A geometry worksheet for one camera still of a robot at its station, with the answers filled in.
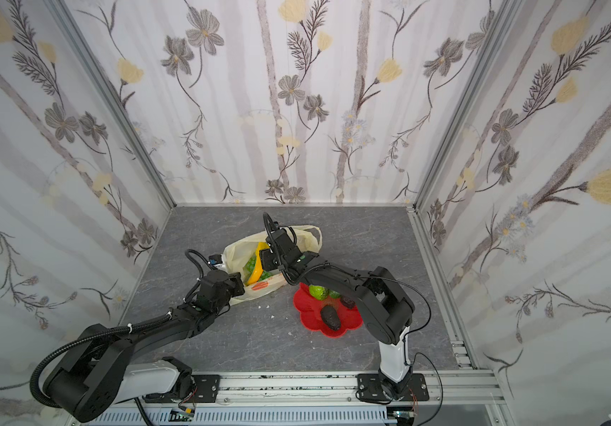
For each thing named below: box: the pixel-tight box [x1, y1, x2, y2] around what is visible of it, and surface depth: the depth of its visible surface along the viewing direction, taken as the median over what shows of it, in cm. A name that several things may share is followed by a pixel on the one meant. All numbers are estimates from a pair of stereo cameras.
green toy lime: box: [309, 284, 328, 300], surface depth 90 cm
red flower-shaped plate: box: [293, 283, 364, 339], surface depth 89 cm
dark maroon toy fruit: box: [341, 295, 357, 310], surface depth 89 cm
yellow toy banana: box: [246, 242, 270, 285], surface depth 92 cm
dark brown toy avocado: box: [320, 304, 341, 332], surface depth 86 cm
